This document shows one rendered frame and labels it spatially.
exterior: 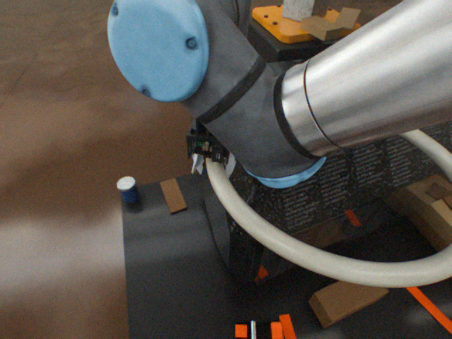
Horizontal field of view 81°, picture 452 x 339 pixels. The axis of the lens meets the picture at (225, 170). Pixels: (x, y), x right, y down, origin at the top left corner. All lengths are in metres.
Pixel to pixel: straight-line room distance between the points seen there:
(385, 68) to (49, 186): 1.96
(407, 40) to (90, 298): 1.47
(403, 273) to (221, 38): 0.34
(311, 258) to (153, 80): 0.28
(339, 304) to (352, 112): 1.15
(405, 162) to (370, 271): 0.70
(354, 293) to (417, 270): 0.93
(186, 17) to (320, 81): 0.11
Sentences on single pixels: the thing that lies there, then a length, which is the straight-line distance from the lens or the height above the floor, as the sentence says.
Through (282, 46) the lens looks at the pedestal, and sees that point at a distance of 1.54.
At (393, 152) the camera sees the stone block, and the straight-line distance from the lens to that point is 1.02.
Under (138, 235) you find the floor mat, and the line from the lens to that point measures 1.55.
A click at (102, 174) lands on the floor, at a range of 1.93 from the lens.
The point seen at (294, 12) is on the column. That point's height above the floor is 0.82.
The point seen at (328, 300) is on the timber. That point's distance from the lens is 1.30.
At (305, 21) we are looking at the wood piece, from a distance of 1.64.
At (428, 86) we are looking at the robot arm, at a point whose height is 1.23.
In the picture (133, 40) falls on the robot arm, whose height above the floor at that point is 1.23.
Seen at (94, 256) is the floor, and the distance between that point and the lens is 1.59.
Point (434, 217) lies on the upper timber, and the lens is 1.73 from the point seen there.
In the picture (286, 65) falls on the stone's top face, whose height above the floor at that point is 0.85.
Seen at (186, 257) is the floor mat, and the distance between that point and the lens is 1.43.
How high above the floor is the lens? 1.31
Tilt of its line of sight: 47 degrees down
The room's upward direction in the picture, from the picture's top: straight up
